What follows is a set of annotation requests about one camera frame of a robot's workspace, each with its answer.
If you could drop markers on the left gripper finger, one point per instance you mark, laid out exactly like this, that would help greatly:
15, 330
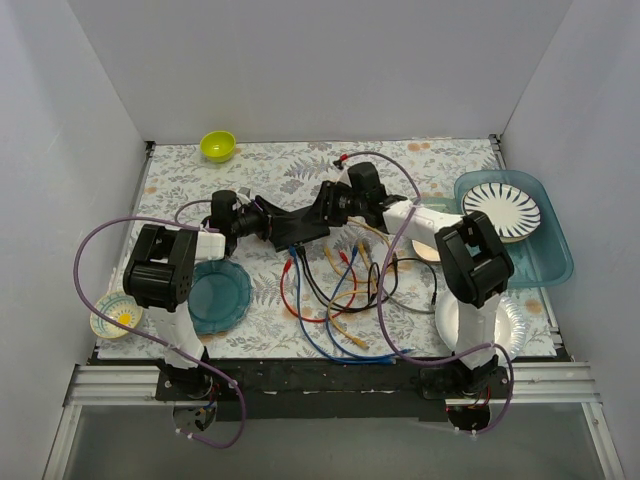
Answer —
279, 216
284, 236

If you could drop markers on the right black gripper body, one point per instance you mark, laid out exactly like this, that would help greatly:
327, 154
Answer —
326, 201

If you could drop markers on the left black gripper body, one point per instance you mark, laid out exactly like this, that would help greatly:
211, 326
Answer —
266, 218

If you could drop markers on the black network switch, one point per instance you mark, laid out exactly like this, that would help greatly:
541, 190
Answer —
290, 228

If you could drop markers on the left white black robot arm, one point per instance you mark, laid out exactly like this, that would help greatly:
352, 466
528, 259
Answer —
185, 278

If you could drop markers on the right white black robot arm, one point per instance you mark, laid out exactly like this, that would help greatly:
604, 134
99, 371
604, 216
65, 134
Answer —
475, 264

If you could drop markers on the floral table mat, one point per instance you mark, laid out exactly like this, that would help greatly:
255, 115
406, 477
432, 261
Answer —
283, 320

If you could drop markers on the teal scalloped plate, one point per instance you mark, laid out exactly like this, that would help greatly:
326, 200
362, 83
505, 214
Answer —
220, 296

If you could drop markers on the lime green bowl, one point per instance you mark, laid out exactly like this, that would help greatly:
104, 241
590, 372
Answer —
218, 146

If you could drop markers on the light green plate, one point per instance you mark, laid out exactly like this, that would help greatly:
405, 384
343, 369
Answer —
441, 204

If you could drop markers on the beige square dish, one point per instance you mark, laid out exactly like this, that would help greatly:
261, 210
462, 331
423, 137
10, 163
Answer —
425, 252

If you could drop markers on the small patterned yellow bowl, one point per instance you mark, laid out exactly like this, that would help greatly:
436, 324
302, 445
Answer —
119, 307

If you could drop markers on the blue striped white plate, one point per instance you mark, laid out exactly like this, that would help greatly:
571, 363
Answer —
513, 212

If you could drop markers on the teal plastic tray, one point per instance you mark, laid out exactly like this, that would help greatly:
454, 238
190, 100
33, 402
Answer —
541, 259

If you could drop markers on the white paper plate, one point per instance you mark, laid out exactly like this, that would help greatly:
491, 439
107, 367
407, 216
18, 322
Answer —
510, 326

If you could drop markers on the black mounting base plate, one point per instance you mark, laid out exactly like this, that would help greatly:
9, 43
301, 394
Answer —
320, 389

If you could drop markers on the aluminium frame rail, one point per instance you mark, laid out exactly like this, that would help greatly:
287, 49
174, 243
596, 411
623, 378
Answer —
142, 384

